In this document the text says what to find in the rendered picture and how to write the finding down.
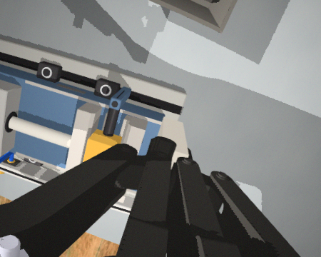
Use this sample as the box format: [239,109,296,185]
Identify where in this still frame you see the yellow rectangular block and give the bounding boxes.
[83,129,122,162]

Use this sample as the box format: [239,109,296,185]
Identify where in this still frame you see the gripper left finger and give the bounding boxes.
[0,117,177,257]

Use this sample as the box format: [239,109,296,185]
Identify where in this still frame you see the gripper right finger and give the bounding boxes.
[165,120,300,257]

